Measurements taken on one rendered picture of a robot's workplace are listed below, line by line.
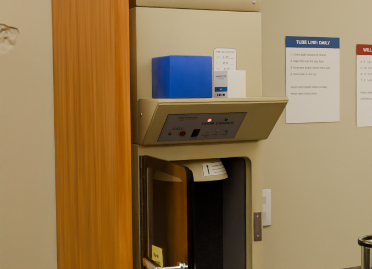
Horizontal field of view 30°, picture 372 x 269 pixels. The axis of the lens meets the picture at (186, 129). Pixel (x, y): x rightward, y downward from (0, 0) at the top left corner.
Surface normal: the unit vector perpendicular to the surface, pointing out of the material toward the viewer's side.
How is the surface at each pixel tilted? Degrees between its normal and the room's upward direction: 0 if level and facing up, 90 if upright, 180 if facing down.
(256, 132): 135
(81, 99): 90
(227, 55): 90
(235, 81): 90
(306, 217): 90
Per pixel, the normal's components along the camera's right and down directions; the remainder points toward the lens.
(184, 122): 0.31, 0.74
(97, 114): -0.90, 0.04
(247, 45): 0.44, 0.04
